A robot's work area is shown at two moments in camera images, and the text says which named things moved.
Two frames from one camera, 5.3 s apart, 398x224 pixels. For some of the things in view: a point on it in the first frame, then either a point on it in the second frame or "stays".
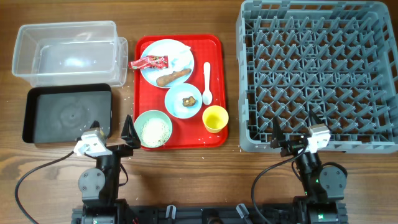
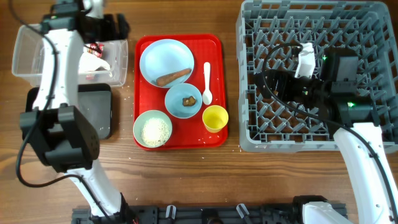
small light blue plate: [173, 101] stays
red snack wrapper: [150, 62] → [96, 48]
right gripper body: [291, 147] → [304, 89]
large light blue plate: [180, 57] stays
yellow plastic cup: [215, 119] stays
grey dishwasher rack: [336, 60] stays
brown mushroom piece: [188, 102] stays
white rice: [154, 132] stays
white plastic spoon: [207, 96] stays
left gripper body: [122, 150] → [106, 30]
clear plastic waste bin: [79, 53] stays
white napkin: [179, 56] → [89, 62]
